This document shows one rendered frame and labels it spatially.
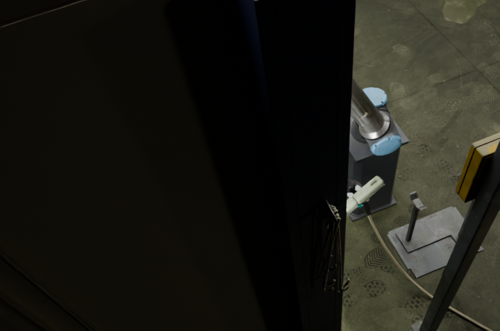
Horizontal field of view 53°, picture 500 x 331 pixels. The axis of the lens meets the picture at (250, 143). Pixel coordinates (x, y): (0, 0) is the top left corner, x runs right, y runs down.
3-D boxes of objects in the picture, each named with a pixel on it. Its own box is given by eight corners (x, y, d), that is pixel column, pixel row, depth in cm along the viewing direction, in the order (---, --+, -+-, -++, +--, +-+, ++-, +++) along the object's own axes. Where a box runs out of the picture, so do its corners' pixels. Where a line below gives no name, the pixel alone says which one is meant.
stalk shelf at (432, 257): (415, 280, 201) (416, 278, 199) (387, 233, 214) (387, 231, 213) (483, 251, 204) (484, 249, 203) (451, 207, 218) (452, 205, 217)
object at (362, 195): (383, 194, 247) (376, 172, 229) (390, 200, 244) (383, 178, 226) (307, 256, 244) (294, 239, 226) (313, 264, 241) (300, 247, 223)
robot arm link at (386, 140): (396, 121, 249) (328, 30, 197) (408, 149, 238) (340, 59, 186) (368, 135, 254) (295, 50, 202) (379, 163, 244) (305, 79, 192)
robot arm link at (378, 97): (379, 104, 263) (382, 81, 250) (390, 129, 253) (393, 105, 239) (350, 110, 264) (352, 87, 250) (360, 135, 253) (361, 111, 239)
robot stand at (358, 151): (372, 167, 328) (379, 101, 278) (396, 204, 309) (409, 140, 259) (329, 184, 324) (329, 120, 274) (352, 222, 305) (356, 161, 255)
